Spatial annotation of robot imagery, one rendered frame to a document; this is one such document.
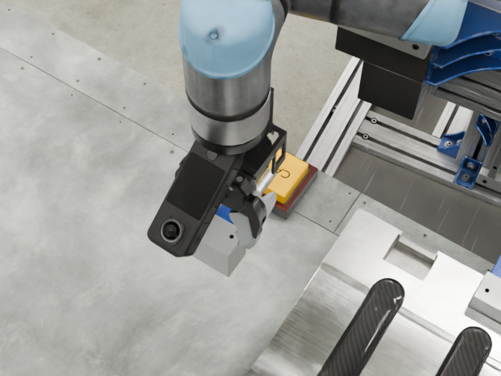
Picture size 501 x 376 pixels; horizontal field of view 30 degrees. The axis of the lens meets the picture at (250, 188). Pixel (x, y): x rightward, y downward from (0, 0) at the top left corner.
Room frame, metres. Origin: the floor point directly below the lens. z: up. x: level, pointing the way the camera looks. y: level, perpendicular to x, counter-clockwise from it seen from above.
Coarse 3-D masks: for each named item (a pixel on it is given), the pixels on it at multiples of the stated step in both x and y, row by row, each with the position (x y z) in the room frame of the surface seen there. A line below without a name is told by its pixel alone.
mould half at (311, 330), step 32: (352, 224) 0.52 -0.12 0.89; (384, 224) 0.52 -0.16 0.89; (352, 256) 0.48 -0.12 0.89; (448, 256) 0.48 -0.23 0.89; (320, 288) 0.44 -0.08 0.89; (352, 288) 0.44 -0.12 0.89; (416, 288) 0.44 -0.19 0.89; (448, 288) 0.44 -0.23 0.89; (288, 320) 0.40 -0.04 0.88; (320, 320) 0.40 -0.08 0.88; (416, 320) 0.40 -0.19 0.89; (448, 320) 0.40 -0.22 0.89; (480, 320) 0.40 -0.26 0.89; (288, 352) 0.36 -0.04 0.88; (320, 352) 0.37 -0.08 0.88; (384, 352) 0.37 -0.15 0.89; (416, 352) 0.37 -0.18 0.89
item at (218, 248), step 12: (264, 180) 0.55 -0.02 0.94; (216, 216) 0.49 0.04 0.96; (228, 216) 0.50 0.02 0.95; (216, 228) 0.48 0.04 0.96; (228, 228) 0.48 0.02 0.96; (204, 240) 0.46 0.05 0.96; (216, 240) 0.46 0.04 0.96; (228, 240) 0.46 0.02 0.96; (204, 252) 0.46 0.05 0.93; (216, 252) 0.45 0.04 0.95; (228, 252) 0.45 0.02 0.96; (240, 252) 0.46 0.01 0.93; (216, 264) 0.45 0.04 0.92; (228, 264) 0.44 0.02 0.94; (228, 276) 0.44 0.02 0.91
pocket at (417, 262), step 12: (396, 240) 0.51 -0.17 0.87; (408, 240) 0.51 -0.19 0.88; (396, 252) 0.50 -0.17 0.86; (408, 252) 0.50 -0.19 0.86; (420, 252) 0.49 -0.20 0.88; (396, 264) 0.48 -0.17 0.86; (408, 264) 0.48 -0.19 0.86; (420, 264) 0.48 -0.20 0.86; (432, 264) 0.48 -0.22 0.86; (420, 276) 0.47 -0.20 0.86
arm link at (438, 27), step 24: (336, 0) 0.54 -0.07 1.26; (360, 0) 0.53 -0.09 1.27; (384, 0) 0.53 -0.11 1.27; (408, 0) 0.53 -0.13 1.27; (432, 0) 0.52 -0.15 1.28; (456, 0) 0.52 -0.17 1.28; (336, 24) 0.54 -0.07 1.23; (360, 24) 0.53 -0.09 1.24; (384, 24) 0.52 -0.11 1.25; (408, 24) 0.52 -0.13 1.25; (432, 24) 0.51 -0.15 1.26; (456, 24) 0.51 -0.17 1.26
